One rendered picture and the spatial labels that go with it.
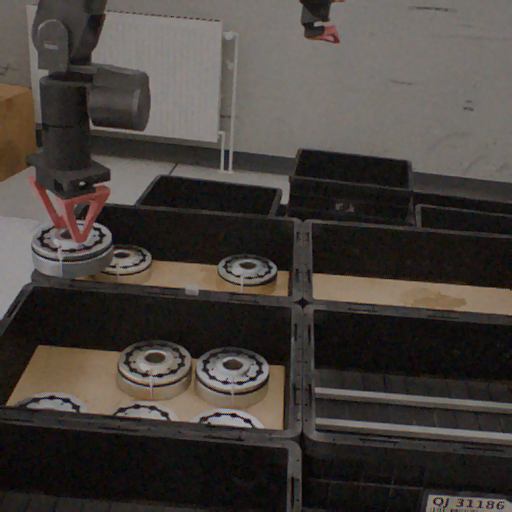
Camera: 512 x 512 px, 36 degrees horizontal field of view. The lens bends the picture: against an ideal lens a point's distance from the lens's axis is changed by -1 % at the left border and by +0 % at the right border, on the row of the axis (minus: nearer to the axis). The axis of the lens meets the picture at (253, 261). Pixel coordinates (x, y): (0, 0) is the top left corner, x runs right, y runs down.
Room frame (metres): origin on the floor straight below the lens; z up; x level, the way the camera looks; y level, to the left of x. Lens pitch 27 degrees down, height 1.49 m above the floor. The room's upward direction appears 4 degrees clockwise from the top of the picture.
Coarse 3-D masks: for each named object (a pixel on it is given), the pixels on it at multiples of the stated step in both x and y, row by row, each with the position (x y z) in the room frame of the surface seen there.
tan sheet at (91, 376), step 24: (48, 360) 0.93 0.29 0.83; (72, 360) 0.93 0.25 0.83; (96, 360) 0.94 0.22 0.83; (192, 360) 0.95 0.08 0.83; (24, 384) 0.87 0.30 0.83; (48, 384) 0.87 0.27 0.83; (72, 384) 0.88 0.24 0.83; (96, 384) 0.88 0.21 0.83; (192, 384) 0.89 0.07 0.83; (96, 408) 0.83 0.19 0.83; (168, 408) 0.84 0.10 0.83; (192, 408) 0.84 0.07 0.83; (216, 408) 0.84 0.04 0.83; (240, 408) 0.85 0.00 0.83; (264, 408) 0.85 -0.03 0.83
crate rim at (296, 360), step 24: (24, 288) 0.96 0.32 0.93; (48, 288) 0.97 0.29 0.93; (72, 288) 0.97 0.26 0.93; (96, 288) 0.97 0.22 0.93; (120, 288) 0.98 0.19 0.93; (0, 336) 0.83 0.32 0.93; (0, 408) 0.69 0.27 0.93; (24, 408) 0.69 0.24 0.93; (216, 432) 0.68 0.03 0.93; (240, 432) 0.68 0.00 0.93; (264, 432) 0.68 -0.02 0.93; (288, 432) 0.68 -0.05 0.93
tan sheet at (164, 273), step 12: (156, 264) 1.25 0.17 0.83; (168, 264) 1.25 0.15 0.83; (180, 264) 1.25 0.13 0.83; (192, 264) 1.26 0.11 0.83; (204, 264) 1.26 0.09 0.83; (84, 276) 1.18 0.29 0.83; (156, 276) 1.20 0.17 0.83; (168, 276) 1.20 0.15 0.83; (180, 276) 1.21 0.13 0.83; (192, 276) 1.21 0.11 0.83; (204, 276) 1.21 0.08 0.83; (216, 276) 1.22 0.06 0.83; (288, 276) 1.24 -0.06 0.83; (204, 288) 1.17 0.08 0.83; (216, 288) 1.17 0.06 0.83; (276, 288) 1.19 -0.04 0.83
